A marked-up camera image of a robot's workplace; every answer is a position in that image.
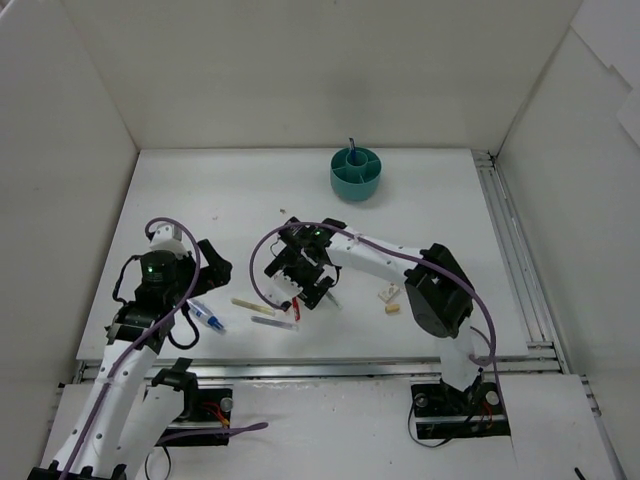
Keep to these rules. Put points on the white boxed eraser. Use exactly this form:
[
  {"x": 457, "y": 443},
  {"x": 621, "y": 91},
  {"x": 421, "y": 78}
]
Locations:
[{"x": 389, "y": 293}]

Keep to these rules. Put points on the aluminium front rail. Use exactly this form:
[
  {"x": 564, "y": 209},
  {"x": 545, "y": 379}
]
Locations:
[{"x": 278, "y": 370}]

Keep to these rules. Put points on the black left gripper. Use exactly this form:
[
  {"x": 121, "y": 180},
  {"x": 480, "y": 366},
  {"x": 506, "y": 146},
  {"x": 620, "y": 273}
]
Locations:
[{"x": 210, "y": 265}]

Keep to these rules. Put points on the red gel pen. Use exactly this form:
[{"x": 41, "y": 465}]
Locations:
[{"x": 296, "y": 309}]

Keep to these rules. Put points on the white blue correction tape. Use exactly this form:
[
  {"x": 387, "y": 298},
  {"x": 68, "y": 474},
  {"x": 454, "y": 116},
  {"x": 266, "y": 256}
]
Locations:
[{"x": 205, "y": 316}]

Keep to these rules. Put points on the small tan eraser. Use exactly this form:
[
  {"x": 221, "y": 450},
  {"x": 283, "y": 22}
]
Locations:
[{"x": 392, "y": 309}]

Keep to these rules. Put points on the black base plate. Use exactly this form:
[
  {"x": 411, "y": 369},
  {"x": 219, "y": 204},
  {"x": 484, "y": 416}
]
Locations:
[
  {"x": 212, "y": 410},
  {"x": 440, "y": 414}
]

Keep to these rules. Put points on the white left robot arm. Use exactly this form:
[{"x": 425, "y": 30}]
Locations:
[{"x": 113, "y": 436}]

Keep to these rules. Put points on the blue ballpoint pen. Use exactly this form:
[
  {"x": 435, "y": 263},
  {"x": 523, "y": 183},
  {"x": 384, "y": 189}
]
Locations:
[{"x": 352, "y": 149}]

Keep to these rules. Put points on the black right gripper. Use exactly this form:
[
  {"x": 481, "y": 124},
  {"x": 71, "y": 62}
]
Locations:
[{"x": 298, "y": 275}]

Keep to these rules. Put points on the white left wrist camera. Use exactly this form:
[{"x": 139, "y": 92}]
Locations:
[{"x": 167, "y": 237}]

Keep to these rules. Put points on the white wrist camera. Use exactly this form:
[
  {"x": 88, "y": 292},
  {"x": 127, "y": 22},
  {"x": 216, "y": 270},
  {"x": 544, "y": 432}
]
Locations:
[
  {"x": 167, "y": 237},
  {"x": 281, "y": 292}
]

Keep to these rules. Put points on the yellow transparent pen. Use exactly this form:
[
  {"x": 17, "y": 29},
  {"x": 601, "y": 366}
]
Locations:
[{"x": 253, "y": 307}]

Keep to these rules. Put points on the teal round compartment organizer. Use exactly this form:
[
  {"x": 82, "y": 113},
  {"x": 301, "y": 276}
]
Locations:
[{"x": 355, "y": 177}]

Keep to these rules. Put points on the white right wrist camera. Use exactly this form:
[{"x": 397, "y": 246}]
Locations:
[{"x": 281, "y": 292}]

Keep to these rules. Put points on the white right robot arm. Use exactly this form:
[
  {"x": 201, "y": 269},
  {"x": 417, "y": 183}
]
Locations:
[{"x": 441, "y": 297}]

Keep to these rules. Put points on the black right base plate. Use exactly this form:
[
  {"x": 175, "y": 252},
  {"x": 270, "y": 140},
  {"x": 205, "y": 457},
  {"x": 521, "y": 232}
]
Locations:
[{"x": 440, "y": 414}]

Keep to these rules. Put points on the green grey transparent pen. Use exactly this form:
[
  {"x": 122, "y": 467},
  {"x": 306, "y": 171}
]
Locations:
[{"x": 334, "y": 300}]

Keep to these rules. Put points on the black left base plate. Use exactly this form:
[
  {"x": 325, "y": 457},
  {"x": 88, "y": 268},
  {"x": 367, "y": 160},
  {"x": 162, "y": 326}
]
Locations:
[{"x": 212, "y": 410}]

